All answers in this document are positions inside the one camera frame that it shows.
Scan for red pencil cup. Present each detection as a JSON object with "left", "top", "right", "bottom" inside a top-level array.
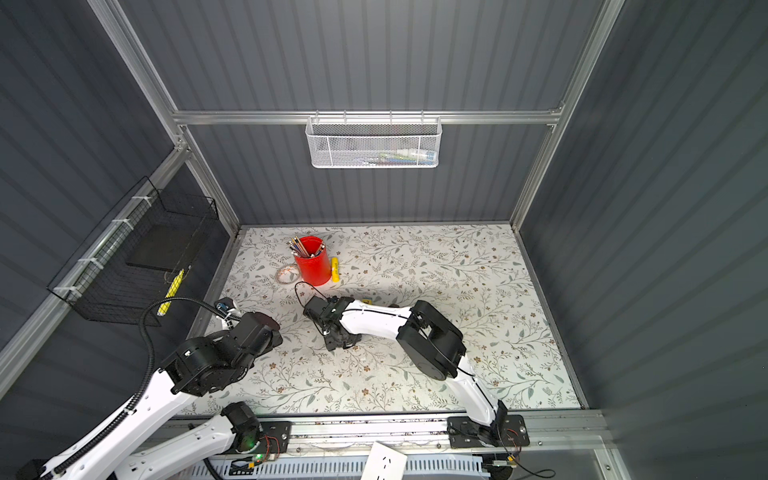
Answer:
[{"left": 294, "top": 246, "right": 331, "bottom": 286}]

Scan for tape roll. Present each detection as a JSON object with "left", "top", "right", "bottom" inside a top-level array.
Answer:
[{"left": 275, "top": 264, "right": 301, "bottom": 285}]

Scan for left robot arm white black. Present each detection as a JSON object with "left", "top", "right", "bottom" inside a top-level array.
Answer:
[{"left": 16, "top": 312, "right": 282, "bottom": 479}]

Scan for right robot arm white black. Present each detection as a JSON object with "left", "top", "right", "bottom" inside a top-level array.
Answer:
[{"left": 303, "top": 296, "right": 508, "bottom": 445}]

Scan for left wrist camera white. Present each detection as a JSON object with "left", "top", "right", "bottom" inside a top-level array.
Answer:
[{"left": 214, "top": 297, "right": 242, "bottom": 330}]

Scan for black wire basket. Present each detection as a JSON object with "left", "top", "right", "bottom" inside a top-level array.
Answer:
[{"left": 48, "top": 181, "right": 219, "bottom": 324}]

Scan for pencils in cup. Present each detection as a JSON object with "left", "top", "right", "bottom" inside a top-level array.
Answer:
[{"left": 288, "top": 236, "right": 325, "bottom": 259}]

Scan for white wire basket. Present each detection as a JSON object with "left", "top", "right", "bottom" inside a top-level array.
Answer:
[{"left": 305, "top": 119, "right": 443, "bottom": 169}]

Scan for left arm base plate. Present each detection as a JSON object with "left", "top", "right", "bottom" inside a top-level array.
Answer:
[{"left": 222, "top": 421, "right": 293, "bottom": 458}]

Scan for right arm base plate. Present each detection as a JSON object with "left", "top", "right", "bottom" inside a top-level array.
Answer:
[{"left": 447, "top": 415, "right": 530, "bottom": 449}]

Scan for yellow marker in basket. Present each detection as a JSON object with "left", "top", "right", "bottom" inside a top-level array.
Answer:
[{"left": 156, "top": 269, "right": 186, "bottom": 317}]

